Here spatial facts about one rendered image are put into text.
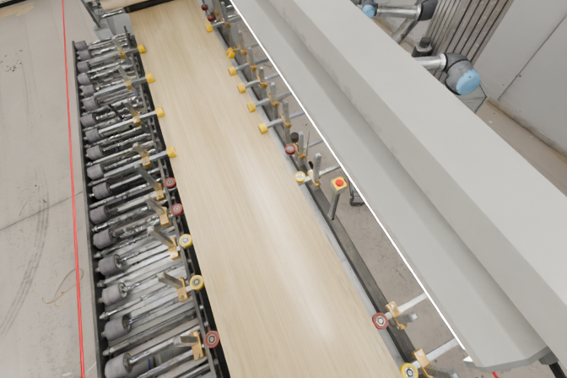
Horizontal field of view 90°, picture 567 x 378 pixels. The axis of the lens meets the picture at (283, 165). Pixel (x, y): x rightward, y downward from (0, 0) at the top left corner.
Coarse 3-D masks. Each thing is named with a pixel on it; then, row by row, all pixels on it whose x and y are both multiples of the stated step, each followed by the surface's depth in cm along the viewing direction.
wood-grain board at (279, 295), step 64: (192, 0) 336; (192, 64) 275; (192, 128) 233; (256, 128) 229; (192, 192) 202; (256, 192) 199; (256, 256) 176; (320, 256) 174; (256, 320) 158; (320, 320) 156
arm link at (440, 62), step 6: (438, 54) 157; (444, 54) 154; (450, 54) 153; (456, 54) 153; (420, 60) 153; (426, 60) 153; (432, 60) 153; (438, 60) 153; (444, 60) 153; (450, 60) 153; (456, 60) 151; (468, 60) 152; (426, 66) 154; (432, 66) 154; (438, 66) 155; (444, 66) 154
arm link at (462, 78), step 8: (456, 64) 150; (464, 64) 148; (448, 72) 154; (456, 72) 149; (464, 72) 146; (472, 72) 145; (448, 80) 153; (456, 80) 149; (464, 80) 145; (472, 80) 145; (448, 88) 153; (456, 88) 149; (464, 88) 148; (472, 88) 149
